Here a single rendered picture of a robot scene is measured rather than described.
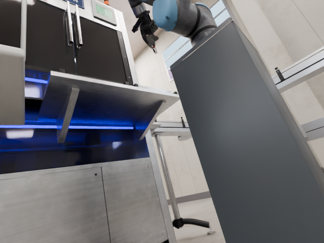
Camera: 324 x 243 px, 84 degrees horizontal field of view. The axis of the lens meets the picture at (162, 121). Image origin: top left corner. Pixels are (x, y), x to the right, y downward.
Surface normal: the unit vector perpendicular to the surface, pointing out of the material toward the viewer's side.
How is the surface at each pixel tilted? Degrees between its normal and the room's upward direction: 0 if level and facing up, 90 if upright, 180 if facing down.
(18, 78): 180
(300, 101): 90
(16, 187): 90
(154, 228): 90
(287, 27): 90
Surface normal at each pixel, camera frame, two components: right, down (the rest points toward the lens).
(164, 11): -0.83, 0.13
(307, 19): -0.68, -0.09
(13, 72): 0.24, 0.91
